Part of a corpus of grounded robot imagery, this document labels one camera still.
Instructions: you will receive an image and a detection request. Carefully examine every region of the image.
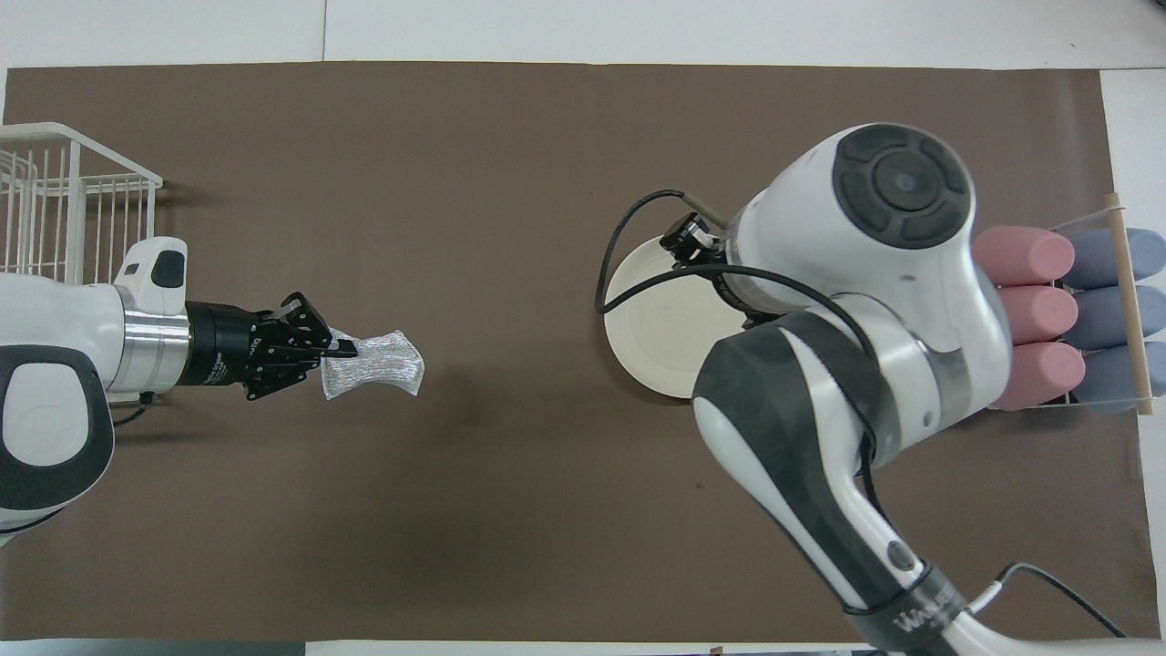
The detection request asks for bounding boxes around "cream round plate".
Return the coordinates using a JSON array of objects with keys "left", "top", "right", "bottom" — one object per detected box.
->
[{"left": 604, "top": 233, "right": 762, "bottom": 400}]

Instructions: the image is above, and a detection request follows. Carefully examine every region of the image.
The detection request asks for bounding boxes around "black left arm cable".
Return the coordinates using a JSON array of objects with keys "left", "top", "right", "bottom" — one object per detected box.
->
[{"left": 107, "top": 390, "right": 154, "bottom": 430}]

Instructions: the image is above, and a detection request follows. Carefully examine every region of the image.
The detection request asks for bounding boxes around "white wire dish rack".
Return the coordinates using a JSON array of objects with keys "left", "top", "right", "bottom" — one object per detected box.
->
[{"left": 0, "top": 122, "right": 164, "bottom": 286}]

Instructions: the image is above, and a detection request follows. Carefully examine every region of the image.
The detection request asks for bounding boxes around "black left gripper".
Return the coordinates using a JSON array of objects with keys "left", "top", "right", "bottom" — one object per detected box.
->
[{"left": 188, "top": 291, "right": 359, "bottom": 403}]

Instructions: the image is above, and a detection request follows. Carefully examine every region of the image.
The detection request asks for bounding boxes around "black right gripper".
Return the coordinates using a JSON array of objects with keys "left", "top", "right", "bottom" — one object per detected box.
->
[{"left": 659, "top": 213, "right": 731, "bottom": 267}]

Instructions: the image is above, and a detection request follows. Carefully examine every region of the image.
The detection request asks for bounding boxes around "brown table mat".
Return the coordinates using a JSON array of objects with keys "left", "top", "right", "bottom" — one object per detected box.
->
[{"left": 0, "top": 62, "right": 1163, "bottom": 643}]

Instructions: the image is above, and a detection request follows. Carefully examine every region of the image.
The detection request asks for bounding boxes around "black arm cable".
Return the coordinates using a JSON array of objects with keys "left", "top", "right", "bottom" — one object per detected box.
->
[
  {"left": 595, "top": 189, "right": 1131, "bottom": 640},
  {"left": 107, "top": 390, "right": 154, "bottom": 430}
]

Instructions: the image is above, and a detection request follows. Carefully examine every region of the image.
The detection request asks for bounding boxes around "cup rack with wooden bar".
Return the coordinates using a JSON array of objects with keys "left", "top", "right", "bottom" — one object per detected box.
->
[{"left": 1046, "top": 190, "right": 1157, "bottom": 419}]

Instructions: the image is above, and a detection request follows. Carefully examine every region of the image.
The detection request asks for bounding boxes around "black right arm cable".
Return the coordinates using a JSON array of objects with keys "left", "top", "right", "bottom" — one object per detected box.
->
[{"left": 595, "top": 189, "right": 1131, "bottom": 640}]

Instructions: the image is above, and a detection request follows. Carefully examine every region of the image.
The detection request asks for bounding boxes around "pink plastic cup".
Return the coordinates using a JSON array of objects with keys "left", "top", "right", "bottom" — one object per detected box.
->
[
  {"left": 991, "top": 342, "right": 1088, "bottom": 412},
  {"left": 997, "top": 284, "right": 1081, "bottom": 346},
  {"left": 971, "top": 225, "right": 1077, "bottom": 289}
]

